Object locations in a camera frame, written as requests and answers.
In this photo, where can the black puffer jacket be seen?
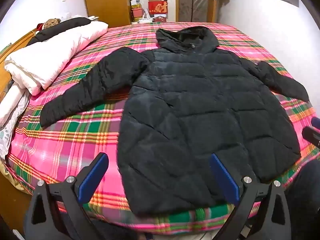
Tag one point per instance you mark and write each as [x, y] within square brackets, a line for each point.
[200, 105]

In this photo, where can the white folded quilt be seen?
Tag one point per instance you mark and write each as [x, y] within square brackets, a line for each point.
[57, 52]

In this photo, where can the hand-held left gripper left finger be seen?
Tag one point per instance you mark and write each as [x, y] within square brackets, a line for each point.
[93, 177]

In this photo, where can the yellow patterned cloth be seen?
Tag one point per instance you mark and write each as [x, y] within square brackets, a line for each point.
[11, 177]

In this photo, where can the pink green plaid bed sheet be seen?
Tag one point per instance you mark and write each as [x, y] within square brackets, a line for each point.
[75, 140]

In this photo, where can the pink red box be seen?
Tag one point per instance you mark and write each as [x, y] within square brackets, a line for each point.
[137, 13]

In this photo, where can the wooden door frame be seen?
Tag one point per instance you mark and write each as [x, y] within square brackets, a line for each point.
[213, 2]

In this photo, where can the large red gift box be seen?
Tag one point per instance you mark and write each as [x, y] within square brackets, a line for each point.
[158, 8]

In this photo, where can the person's dark trouser leg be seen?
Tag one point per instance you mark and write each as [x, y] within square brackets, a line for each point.
[306, 197]

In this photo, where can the grey plastic-wrapped panel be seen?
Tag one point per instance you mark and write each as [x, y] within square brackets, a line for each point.
[193, 0]

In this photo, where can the wooden wardrobe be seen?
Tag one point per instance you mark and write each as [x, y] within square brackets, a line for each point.
[107, 2]

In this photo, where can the white patterned pillow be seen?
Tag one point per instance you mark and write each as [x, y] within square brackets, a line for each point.
[12, 110]

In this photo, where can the black garment on quilt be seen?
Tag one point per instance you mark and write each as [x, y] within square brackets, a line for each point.
[57, 28]

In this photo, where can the white bag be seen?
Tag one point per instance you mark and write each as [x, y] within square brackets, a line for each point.
[145, 17]

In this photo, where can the white papers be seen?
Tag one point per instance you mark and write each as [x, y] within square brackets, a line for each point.
[93, 18]

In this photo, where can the yellow flat box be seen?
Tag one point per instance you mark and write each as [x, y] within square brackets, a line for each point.
[135, 6]

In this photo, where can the small red cloth item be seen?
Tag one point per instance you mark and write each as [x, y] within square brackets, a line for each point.
[40, 27]

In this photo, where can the brown plush toy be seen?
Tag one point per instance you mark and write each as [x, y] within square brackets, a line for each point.
[52, 23]

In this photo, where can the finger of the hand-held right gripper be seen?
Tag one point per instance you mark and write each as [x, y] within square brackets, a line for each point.
[311, 135]
[316, 122]

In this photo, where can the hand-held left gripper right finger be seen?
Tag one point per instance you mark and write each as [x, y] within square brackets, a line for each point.
[225, 180]

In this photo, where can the small red printed box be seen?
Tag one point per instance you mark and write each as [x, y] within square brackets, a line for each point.
[160, 18]

